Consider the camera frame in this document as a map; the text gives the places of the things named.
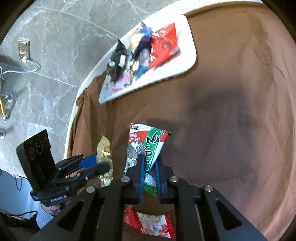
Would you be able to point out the pink snack packet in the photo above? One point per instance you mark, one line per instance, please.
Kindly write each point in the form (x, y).
(122, 82)

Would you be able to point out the blue yellow snack bag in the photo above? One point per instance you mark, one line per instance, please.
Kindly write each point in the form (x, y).
(140, 39)

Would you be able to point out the black snack packet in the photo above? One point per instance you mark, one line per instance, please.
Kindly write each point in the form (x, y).
(117, 62)

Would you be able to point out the large red snack bag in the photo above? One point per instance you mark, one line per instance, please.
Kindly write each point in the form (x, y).
(164, 45)

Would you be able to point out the green white seaweed snack packet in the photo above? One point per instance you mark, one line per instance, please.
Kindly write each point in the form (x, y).
(147, 141)

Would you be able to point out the gold wall socket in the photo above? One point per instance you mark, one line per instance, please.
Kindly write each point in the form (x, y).
(24, 50)

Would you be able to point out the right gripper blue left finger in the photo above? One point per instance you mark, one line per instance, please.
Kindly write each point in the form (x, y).
(140, 177)

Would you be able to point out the white plastic tray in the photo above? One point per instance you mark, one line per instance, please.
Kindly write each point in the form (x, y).
(140, 75)

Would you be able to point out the red white fruit snack packet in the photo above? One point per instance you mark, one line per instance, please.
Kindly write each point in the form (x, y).
(156, 225)

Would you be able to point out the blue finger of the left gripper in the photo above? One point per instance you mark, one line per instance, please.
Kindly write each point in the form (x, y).
(95, 171)
(88, 162)

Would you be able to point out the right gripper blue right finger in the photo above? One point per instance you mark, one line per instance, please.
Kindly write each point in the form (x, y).
(158, 181)

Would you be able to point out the person's left hand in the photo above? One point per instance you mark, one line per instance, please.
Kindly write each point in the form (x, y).
(54, 209)

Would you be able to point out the brown tablecloth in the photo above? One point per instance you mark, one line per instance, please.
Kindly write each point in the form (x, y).
(232, 114)

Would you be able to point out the gold snack packet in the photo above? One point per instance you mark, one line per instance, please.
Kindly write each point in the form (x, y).
(104, 154)

